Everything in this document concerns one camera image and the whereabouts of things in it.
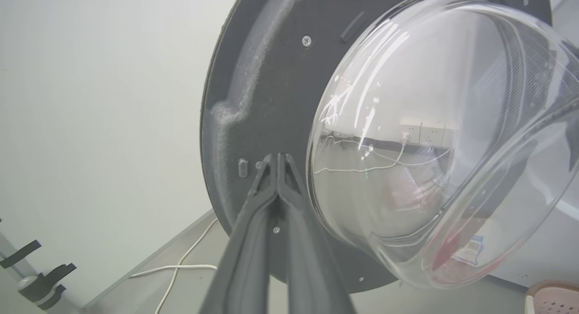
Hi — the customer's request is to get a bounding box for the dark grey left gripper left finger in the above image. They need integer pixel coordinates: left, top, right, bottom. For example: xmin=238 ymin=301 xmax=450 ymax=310
xmin=199 ymin=153 xmax=279 ymax=314

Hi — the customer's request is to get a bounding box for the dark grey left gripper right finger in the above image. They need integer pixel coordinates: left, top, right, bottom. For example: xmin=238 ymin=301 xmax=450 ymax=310
xmin=277 ymin=153 xmax=357 ymax=314

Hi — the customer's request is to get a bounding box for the round black glass washer door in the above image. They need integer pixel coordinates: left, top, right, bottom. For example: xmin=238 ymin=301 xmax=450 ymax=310
xmin=200 ymin=0 xmax=579 ymax=293

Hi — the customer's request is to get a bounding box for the white front-load washing machine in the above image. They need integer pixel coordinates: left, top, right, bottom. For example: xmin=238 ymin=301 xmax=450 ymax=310
xmin=489 ymin=183 xmax=579 ymax=290

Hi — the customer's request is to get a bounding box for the blue energy label sticker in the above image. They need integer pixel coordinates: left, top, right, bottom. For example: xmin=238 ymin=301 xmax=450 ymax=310
xmin=452 ymin=235 xmax=485 ymax=266

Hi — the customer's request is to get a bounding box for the white plastic laundry basket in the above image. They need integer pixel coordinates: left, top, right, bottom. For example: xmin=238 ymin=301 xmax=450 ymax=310
xmin=525 ymin=280 xmax=579 ymax=314

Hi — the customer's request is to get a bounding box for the white power cable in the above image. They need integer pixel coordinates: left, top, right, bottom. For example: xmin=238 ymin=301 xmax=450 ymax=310
xmin=129 ymin=263 xmax=218 ymax=279
xmin=155 ymin=218 xmax=218 ymax=314

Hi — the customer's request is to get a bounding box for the white wall socket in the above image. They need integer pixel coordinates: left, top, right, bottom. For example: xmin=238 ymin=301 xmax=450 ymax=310
xmin=421 ymin=123 xmax=446 ymax=147
xmin=400 ymin=122 xmax=422 ymax=146

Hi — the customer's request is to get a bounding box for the black wall clip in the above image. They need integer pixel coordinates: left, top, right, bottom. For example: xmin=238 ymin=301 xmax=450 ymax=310
xmin=0 ymin=239 xmax=43 ymax=270
xmin=17 ymin=262 xmax=77 ymax=311

